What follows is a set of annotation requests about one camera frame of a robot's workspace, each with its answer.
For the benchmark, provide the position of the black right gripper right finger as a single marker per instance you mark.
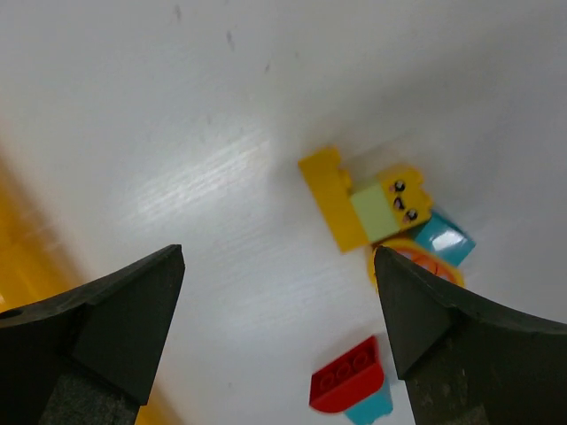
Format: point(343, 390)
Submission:
point(464, 358)

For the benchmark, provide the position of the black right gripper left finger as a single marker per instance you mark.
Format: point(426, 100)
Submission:
point(90, 355)

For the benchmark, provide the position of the pale green lego brick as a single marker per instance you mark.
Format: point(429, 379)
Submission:
point(374, 212)

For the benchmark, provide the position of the yellow long lego brick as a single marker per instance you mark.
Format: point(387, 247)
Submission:
point(330, 186)

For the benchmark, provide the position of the teal small lego brick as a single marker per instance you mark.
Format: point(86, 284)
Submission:
point(369, 410)

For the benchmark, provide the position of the yellow divided plastic bin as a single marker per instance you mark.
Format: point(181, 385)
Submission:
point(35, 266)

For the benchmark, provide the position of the red curved lego brick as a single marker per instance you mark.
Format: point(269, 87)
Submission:
point(348, 379)

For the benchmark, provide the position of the teal sloped lego brick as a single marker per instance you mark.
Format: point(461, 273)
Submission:
point(443, 238)

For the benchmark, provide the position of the yellow round orange-print lego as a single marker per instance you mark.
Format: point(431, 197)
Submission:
point(423, 258)

